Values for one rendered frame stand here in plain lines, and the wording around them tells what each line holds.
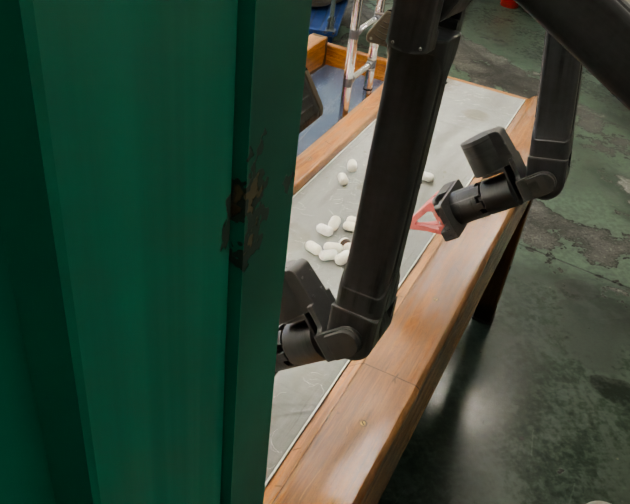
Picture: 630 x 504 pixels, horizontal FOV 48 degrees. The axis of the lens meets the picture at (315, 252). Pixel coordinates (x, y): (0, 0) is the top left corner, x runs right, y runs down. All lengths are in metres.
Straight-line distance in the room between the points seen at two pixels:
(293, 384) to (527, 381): 1.30
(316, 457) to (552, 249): 2.05
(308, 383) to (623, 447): 1.32
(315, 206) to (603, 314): 1.44
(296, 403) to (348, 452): 0.12
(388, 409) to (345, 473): 0.13
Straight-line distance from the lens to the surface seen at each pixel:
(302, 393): 1.07
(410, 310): 1.20
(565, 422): 2.22
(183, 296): 0.18
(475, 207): 1.16
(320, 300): 0.84
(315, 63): 2.24
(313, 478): 0.95
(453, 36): 0.70
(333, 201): 1.48
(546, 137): 1.10
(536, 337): 2.45
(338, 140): 1.67
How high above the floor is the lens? 1.54
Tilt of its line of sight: 37 degrees down
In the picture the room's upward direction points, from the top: 7 degrees clockwise
